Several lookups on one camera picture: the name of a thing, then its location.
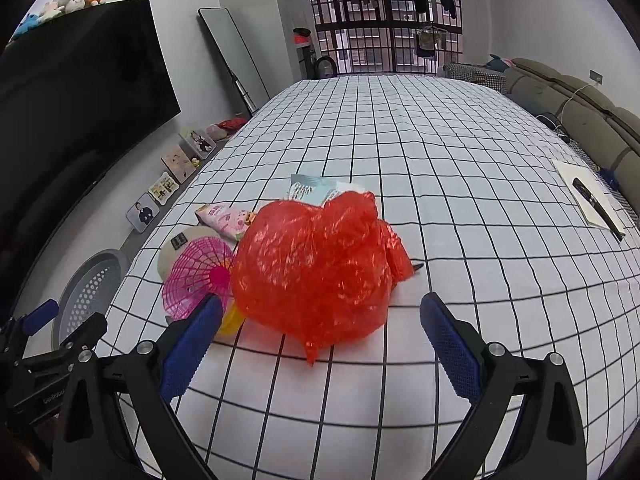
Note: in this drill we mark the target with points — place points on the photo frame man in suit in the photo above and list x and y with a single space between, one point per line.
142 212

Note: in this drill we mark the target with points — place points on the olive green sofa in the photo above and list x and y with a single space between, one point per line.
608 134

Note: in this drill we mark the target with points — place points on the yellow plastic container lid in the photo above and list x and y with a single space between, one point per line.
231 322

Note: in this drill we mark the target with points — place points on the black window grille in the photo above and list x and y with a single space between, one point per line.
388 37

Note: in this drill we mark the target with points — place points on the white notebook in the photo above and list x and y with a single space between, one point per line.
568 173

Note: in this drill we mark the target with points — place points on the grey perforated laundry basket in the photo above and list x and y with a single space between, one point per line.
91 289

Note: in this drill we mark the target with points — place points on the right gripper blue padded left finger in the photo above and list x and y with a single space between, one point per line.
92 440

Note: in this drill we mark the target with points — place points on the plush toys on television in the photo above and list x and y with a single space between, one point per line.
51 10

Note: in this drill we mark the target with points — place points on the red plastic bag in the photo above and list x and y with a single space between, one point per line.
320 274

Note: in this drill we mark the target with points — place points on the red cloth item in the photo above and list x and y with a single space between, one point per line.
233 124

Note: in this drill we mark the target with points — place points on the leaning standing mirror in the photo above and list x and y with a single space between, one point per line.
237 58

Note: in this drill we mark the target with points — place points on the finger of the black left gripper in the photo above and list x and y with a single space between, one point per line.
87 334

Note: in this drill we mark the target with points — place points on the black wall television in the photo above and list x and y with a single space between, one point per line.
76 94

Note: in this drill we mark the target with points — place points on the white checkered bed sheet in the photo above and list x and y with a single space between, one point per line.
467 179

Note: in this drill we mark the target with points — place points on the light blue wipes packet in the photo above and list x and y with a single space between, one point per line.
316 191

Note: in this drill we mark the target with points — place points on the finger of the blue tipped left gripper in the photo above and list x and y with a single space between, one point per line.
30 324

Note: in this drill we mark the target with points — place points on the black floor fan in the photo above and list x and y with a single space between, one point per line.
325 67

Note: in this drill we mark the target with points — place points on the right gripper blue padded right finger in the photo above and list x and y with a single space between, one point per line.
547 440

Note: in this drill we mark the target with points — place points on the black pen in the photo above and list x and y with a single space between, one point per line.
585 192

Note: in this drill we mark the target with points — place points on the pink snack packet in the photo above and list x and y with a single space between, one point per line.
228 221

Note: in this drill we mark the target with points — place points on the yellow cartoon photo frame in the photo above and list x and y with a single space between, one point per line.
163 188

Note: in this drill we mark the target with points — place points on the beige plush round cushion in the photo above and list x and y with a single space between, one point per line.
175 252

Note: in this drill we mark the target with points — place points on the pink portrait photo frame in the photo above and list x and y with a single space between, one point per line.
178 164

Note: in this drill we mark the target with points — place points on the tilted character photo frame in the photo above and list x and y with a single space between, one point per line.
198 140

